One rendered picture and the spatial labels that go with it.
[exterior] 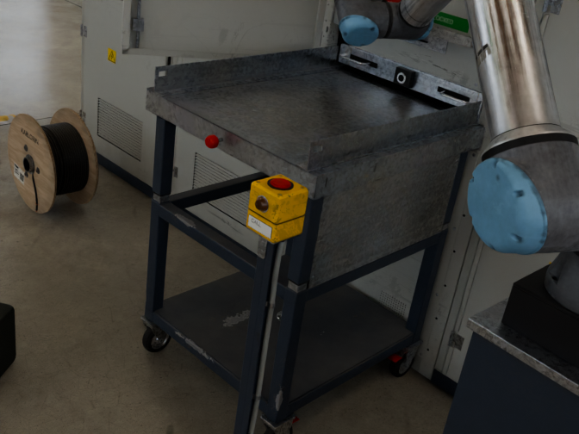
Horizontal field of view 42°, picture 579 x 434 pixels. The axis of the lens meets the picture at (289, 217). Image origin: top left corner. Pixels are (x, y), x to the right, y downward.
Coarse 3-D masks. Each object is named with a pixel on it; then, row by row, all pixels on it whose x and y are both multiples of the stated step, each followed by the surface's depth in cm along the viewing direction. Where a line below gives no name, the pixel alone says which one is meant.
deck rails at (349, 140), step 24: (312, 48) 231; (168, 72) 195; (192, 72) 201; (216, 72) 207; (240, 72) 214; (264, 72) 220; (288, 72) 227; (312, 72) 231; (408, 120) 182; (432, 120) 190; (456, 120) 199; (312, 144) 159; (336, 144) 166; (360, 144) 172; (384, 144) 179; (408, 144) 186; (312, 168) 163
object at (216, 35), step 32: (128, 0) 218; (160, 0) 223; (192, 0) 226; (224, 0) 229; (256, 0) 231; (288, 0) 234; (128, 32) 222; (160, 32) 228; (192, 32) 230; (224, 32) 233; (256, 32) 236; (288, 32) 239; (320, 32) 239
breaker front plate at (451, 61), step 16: (464, 16) 207; (368, 48) 233; (384, 48) 229; (400, 48) 225; (416, 48) 221; (432, 48) 217; (448, 48) 213; (464, 48) 209; (416, 64) 222; (432, 64) 218; (448, 64) 214; (464, 64) 211; (464, 80) 212
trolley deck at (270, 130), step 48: (192, 96) 196; (240, 96) 202; (288, 96) 207; (336, 96) 213; (384, 96) 220; (240, 144) 175; (288, 144) 175; (432, 144) 189; (480, 144) 207; (336, 192) 167
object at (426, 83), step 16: (352, 48) 236; (352, 64) 237; (384, 64) 229; (400, 64) 225; (416, 80) 222; (432, 80) 218; (448, 80) 215; (432, 96) 219; (464, 96) 212; (480, 96) 208
